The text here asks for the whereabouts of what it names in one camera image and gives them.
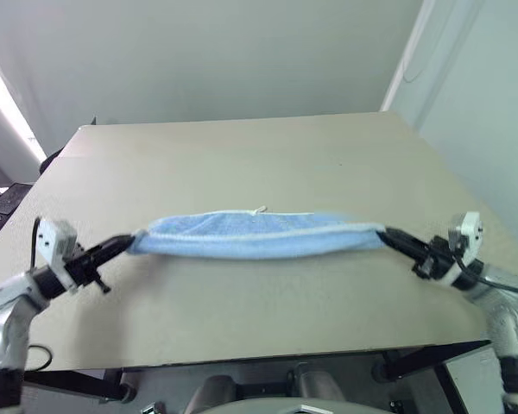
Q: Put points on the white box under table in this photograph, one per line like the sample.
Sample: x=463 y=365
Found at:
x=472 y=379

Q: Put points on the black table frame bar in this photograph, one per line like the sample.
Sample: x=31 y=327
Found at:
x=77 y=383
x=431 y=355

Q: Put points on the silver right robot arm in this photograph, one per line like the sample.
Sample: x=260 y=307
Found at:
x=500 y=310

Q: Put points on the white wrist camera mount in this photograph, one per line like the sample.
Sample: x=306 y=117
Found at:
x=57 y=241
x=468 y=235

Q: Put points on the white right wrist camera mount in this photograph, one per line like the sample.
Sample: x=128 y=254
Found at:
x=468 y=235

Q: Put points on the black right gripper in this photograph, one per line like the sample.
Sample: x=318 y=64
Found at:
x=433 y=259

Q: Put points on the black caster wheel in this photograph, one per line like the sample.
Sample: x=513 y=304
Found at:
x=380 y=370
x=128 y=391

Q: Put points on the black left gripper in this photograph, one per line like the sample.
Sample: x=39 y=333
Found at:
x=83 y=265

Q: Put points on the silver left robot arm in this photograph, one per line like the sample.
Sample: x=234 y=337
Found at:
x=8 y=310

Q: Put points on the blue towel with white trim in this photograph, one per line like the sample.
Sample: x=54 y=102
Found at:
x=250 y=243

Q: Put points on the dark desk with equipment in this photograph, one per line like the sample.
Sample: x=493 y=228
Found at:
x=2 y=202

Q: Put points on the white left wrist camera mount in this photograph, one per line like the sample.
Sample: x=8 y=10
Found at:
x=57 y=241

